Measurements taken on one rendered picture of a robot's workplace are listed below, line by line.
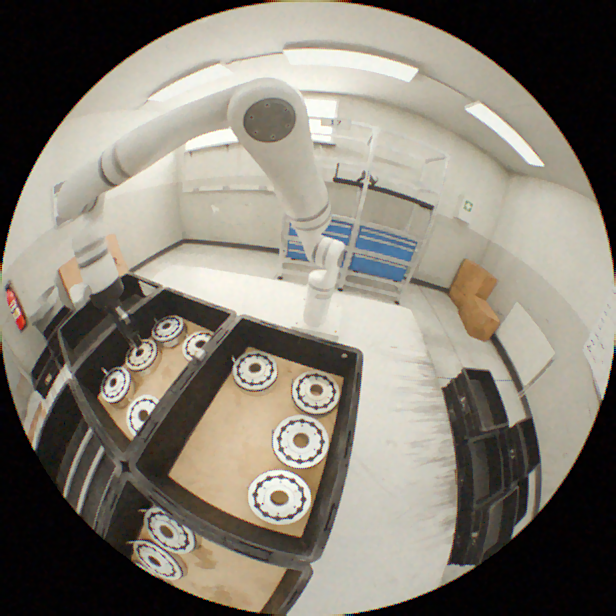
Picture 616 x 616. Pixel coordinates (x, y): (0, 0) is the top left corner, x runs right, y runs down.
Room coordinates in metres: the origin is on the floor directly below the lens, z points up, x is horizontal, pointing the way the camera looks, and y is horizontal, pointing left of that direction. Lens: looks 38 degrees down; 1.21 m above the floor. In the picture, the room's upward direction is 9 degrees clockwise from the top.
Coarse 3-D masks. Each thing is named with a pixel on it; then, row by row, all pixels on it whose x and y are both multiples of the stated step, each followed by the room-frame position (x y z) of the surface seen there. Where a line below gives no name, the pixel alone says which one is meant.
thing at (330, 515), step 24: (312, 336) 0.26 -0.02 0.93; (360, 360) 0.22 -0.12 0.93; (360, 384) 0.16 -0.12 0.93; (168, 408) 0.04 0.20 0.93; (144, 480) -0.09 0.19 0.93; (336, 480) 0.00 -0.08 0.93; (168, 504) -0.10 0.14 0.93; (336, 504) -0.04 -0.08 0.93; (216, 528) -0.11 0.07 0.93; (264, 552) -0.13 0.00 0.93; (288, 552) -0.12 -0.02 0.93; (312, 552) -0.12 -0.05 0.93
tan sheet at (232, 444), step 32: (224, 384) 0.16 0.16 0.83; (288, 384) 0.19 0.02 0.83; (224, 416) 0.09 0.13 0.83; (256, 416) 0.10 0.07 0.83; (288, 416) 0.12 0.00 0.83; (192, 448) 0.00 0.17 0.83; (224, 448) 0.02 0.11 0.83; (256, 448) 0.04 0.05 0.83; (192, 480) -0.06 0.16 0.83; (224, 480) -0.04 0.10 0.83
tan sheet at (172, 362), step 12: (192, 324) 0.31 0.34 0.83; (168, 348) 0.21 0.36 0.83; (180, 348) 0.22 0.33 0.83; (168, 360) 0.17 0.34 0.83; (180, 360) 0.18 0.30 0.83; (156, 372) 0.13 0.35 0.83; (168, 372) 0.14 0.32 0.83; (180, 372) 0.15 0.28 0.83; (144, 384) 0.08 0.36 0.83; (156, 384) 0.10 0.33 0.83; (168, 384) 0.11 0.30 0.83; (156, 396) 0.07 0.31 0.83; (108, 408) -0.03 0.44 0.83; (120, 408) -0.01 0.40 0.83; (120, 420) -0.03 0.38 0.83
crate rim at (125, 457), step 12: (168, 288) 0.34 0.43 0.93; (192, 300) 0.31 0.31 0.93; (204, 300) 0.32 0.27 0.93; (132, 312) 0.22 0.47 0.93; (228, 312) 0.29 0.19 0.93; (228, 324) 0.26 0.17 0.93; (108, 336) 0.12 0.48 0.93; (216, 336) 0.21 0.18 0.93; (96, 348) 0.07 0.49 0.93; (204, 348) 0.18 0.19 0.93; (84, 360) 0.02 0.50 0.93; (192, 360) 0.14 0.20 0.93; (72, 372) -0.03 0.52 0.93; (84, 396) -0.04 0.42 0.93; (168, 396) 0.06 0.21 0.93; (156, 408) 0.03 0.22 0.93; (96, 420) -0.06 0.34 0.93; (144, 432) -0.02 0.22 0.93; (108, 444) -0.08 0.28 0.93; (132, 444) -0.05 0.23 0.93; (120, 456) -0.08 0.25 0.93
